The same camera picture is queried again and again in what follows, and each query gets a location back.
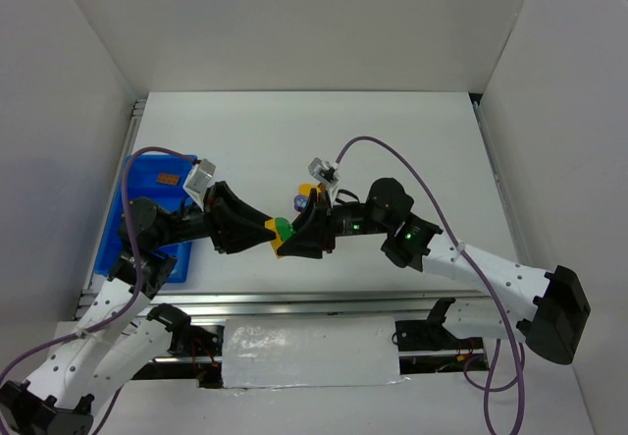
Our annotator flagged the green rounded lego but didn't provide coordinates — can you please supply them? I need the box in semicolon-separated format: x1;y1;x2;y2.
275;217;294;242

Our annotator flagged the purple oval lego with print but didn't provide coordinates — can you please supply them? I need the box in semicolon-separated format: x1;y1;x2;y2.
293;195;309;212

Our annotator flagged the yellow oval lego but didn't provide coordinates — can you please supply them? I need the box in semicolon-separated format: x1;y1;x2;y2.
297;184;320;198

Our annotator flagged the brown lego plate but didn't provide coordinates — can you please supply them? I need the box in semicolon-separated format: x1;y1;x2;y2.
156;173;181;187

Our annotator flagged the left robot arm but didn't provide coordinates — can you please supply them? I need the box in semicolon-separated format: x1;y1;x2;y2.
1;182;276;434

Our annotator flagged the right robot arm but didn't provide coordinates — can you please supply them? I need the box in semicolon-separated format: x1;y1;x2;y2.
266;178;591;365

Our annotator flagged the blue compartment bin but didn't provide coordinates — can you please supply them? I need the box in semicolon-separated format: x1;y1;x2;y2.
93;154;191;284

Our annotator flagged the white foil panel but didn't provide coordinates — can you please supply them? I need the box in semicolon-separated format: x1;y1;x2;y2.
222;316;401;389

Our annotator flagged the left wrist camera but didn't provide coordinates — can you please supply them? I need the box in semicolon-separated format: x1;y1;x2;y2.
183;159;216;209

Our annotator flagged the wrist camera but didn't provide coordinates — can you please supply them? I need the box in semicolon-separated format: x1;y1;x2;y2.
183;159;216;209
308;157;340;202

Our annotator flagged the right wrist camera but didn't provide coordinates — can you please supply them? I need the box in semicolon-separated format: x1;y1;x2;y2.
308;157;340;202

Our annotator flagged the aluminium frame rail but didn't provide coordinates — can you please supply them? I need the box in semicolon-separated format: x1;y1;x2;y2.
141;291;488;318

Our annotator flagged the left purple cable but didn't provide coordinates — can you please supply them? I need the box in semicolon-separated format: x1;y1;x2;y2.
0;145;197;435

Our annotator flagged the purple cable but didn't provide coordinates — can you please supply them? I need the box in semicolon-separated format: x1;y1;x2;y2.
336;136;529;435
0;145;197;435

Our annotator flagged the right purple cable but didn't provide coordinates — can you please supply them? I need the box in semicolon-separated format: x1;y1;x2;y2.
336;136;529;435

